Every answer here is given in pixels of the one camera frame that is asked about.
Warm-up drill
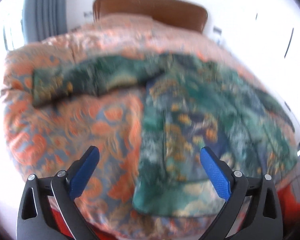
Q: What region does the green patterned silk jacket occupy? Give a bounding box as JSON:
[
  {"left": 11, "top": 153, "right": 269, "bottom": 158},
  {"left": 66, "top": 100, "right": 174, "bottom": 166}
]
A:
[{"left": 33, "top": 54, "right": 296, "bottom": 217}]

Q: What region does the red fleece sleeve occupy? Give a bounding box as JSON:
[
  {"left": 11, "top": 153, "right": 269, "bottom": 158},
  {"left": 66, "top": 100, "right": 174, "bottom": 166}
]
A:
[{"left": 52, "top": 183, "right": 300, "bottom": 239}]

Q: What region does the orange floral bed quilt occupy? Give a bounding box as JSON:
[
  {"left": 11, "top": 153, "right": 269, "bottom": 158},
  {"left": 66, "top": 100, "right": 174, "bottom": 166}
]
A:
[{"left": 0, "top": 14, "right": 282, "bottom": 239}]

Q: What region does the white wardrobe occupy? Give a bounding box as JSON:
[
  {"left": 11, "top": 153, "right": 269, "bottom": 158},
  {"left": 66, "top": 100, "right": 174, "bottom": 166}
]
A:
[{"left": 209, "top": 0, "right": 300, "bottom": 143}]

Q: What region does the grey-blue curtain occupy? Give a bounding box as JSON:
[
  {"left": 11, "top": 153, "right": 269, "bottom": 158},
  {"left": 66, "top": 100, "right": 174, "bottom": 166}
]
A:
[{"left": 21, "top": 0, "right": 67, "bottom": 44}]

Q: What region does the brown wooden headboard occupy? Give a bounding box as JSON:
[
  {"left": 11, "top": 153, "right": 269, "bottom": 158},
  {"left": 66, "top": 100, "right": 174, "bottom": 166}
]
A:
[{"left": 93, "top": 0, "right": 208, "bottom": 33}]

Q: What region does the grey wall switch panel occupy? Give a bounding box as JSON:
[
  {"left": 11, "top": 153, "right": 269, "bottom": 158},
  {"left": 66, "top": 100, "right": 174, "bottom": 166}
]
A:
[{"left": 213, "top": 27, "right": 222, "bottom": 35}]

